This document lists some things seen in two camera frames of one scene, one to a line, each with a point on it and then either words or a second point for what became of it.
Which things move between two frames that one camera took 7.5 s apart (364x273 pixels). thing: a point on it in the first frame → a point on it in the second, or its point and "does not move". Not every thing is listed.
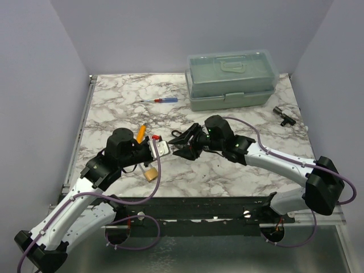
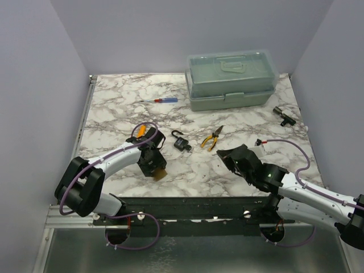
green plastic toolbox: [231, 80] does not move
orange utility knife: [141, 134] does not move
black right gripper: [185, 137] → [226, 154]
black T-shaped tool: [287, 119] does not move
